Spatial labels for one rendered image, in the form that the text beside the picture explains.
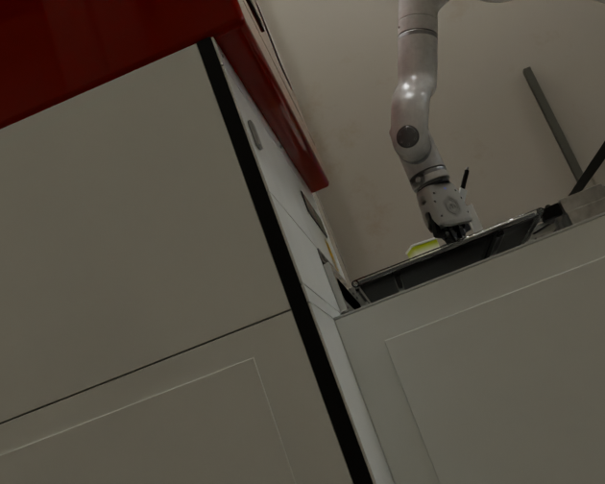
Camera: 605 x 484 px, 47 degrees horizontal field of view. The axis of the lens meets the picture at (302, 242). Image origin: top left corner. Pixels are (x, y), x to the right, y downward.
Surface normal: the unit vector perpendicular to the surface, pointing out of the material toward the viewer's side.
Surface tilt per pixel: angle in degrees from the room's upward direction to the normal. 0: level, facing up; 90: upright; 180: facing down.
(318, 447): 90
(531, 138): 90
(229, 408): 90
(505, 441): 90
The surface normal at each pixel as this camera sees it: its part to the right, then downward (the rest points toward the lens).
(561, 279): -0.18, -0.21
